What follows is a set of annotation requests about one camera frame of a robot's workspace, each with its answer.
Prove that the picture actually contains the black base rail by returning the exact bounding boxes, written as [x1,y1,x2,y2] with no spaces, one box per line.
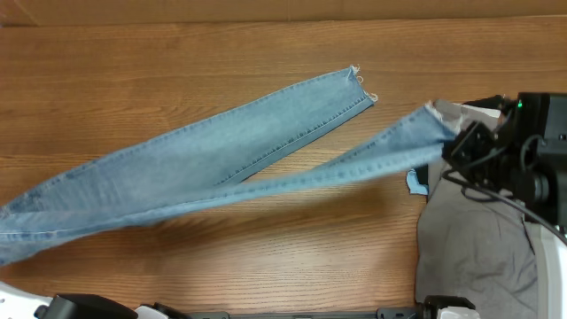
[186,307,420,319]

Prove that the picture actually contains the small light blue cloth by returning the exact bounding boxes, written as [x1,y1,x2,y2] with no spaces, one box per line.
[406,169,429,196]

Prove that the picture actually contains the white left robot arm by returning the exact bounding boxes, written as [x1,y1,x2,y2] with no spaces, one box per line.
[1,282,189,319]

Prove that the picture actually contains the grey garment pile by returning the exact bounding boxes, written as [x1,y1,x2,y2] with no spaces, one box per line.
[415,98,546,319]

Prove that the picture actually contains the light blue denim jeans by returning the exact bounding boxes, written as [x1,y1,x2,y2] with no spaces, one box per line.
[1,66,460,265]

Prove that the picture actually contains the black garment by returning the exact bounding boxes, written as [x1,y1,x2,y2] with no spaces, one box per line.
[415,95,505,191]

